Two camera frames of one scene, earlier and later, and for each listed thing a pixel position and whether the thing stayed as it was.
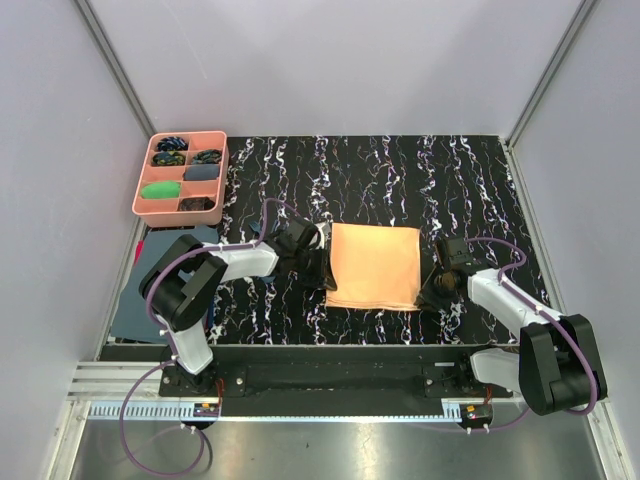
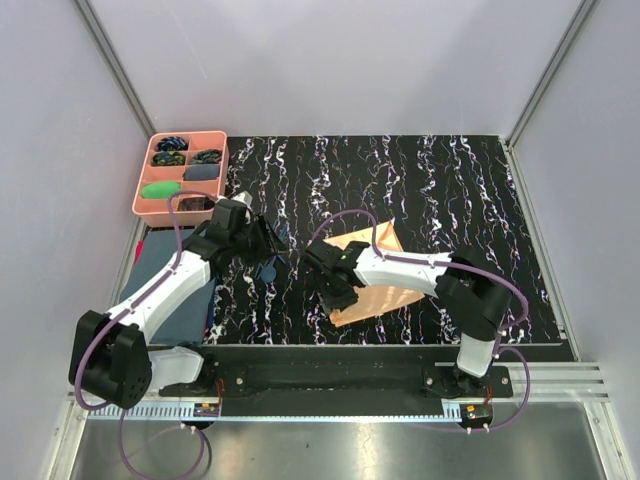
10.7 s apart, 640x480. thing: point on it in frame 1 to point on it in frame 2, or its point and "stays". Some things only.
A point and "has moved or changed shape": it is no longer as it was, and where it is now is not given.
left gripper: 323,276 to 268,240
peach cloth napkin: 375,267 has moved or changed shape
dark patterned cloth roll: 195,203 stays
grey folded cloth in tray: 201,171 stays
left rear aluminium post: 116,66 stays
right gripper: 428,299 to 341,302
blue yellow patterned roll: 168,159 stays
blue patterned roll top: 172,143 stays
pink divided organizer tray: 185,180 stays
